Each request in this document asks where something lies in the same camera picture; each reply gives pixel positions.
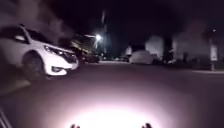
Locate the street lamp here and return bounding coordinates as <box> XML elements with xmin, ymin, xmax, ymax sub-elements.
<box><xmin>94</xmin><ymin>33</ymin><xmax>103</xmax><ymax>51</ymax></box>

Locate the pale building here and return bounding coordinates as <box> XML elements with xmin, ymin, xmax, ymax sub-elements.
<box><xmin>144</xmin><ymin>30</ymin><xmax>224</xmax><ymax>64</ymax></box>

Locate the pole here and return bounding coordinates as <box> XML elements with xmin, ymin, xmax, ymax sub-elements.
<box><xmin>209</xmin><ymin>29</ymin><xmax>216</xmax><ymax>72</ymax></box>

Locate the grey asphalt road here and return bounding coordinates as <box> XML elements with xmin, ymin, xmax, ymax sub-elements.
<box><xmin>0</xmin><ymin>60</ymin><xmax>224</xmax><ymax>128</ymax></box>

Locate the covered vehicle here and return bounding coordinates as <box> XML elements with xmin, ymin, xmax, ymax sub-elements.
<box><xmin>128</xmin><ymin>49</ymin><xmax>154</xmax><ymax>65</ymax></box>

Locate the pale kerb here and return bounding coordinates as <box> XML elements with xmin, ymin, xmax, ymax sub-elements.
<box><xmin>191</xmin><ymin>69</ymin><xmax>224</xmax><ymax>75</ymax></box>

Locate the dark vehicle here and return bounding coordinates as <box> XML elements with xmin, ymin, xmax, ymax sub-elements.
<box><xmin>69</xmin><ymin>43</ymin><xmax>101</xmax><ymax>64</ymax></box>

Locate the white car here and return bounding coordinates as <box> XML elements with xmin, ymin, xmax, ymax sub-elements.
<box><xmin>0</xmin><ymin>23</ymin><xmax>80</xmax><ymax>78</ymax></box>

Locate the robot's own part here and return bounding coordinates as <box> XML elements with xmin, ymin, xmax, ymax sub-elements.
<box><xmin>141</xmin><ymin>122</ymin><xmax>153</xmax><ymax>128</ymax></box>
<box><xmin>69</xmin><ymin>123</ymin><xmax>81</xmax><ymax>128</ymax></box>

